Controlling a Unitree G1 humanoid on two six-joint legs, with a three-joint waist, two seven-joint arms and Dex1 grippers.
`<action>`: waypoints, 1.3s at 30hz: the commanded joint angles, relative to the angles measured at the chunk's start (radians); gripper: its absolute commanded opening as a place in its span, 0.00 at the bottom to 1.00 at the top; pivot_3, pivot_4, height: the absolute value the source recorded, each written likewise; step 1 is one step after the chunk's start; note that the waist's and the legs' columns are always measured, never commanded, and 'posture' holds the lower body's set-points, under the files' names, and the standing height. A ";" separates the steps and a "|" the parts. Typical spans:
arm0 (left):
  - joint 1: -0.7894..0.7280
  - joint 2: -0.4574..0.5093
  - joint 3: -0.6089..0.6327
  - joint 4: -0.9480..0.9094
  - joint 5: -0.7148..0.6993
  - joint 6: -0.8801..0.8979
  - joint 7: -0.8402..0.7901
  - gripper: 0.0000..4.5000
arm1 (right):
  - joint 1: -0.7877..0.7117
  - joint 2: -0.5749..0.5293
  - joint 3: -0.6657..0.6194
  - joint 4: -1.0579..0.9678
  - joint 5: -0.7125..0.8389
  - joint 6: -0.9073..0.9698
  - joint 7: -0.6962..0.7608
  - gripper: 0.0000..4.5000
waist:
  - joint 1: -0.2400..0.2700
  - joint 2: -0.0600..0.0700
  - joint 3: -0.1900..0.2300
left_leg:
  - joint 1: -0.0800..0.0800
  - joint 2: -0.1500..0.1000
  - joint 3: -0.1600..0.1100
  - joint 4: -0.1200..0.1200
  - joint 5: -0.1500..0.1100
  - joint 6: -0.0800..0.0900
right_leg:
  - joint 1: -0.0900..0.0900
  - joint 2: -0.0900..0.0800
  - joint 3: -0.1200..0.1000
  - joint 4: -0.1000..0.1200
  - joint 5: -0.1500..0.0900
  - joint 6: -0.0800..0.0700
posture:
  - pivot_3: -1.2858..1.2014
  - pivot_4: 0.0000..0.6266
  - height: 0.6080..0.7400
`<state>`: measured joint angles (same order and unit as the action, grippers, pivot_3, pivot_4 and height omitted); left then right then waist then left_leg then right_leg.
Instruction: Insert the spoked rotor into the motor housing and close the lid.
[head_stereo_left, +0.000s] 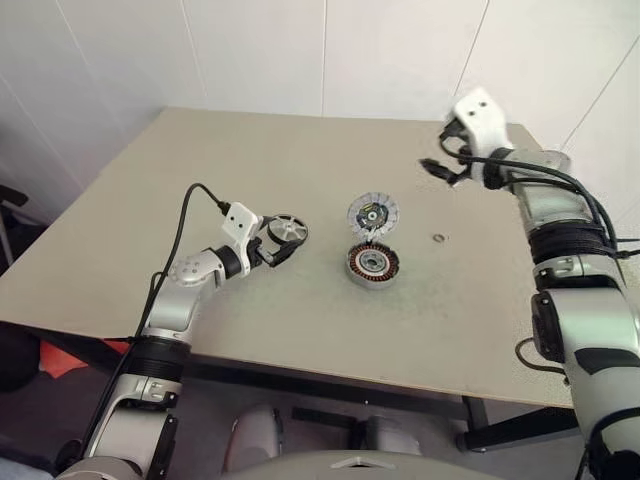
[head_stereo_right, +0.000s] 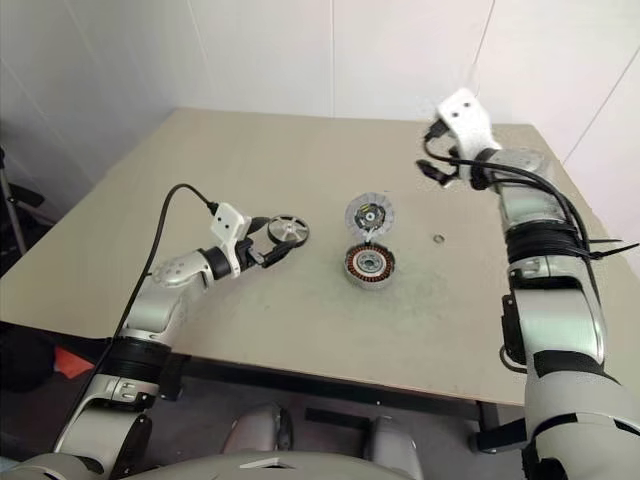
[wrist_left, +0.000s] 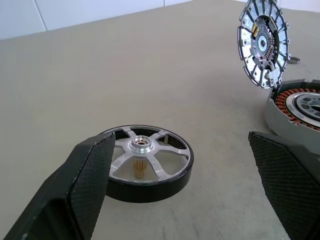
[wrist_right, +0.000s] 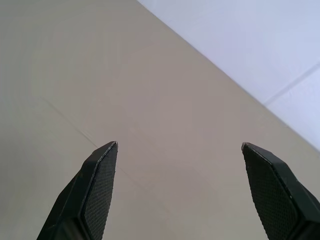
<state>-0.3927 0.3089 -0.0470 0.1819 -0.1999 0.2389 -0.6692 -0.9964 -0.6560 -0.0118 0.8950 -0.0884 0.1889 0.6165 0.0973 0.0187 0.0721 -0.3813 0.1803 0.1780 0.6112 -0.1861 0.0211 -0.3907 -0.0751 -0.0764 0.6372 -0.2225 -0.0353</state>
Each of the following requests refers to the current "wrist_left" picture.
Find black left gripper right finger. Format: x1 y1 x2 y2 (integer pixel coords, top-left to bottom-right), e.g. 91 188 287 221
248 130 320 240

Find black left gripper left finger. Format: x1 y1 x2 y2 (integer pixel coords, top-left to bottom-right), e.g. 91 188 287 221
0 131 117 240

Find silver spoked rotor black rim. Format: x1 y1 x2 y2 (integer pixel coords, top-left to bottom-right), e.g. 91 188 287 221
98 124 195 203

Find silver round motor lid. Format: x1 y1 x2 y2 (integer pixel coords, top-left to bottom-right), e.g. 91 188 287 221
236 0 293 90

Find grey motor housing copper windings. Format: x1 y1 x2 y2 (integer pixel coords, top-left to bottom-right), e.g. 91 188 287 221
264 79 320 158

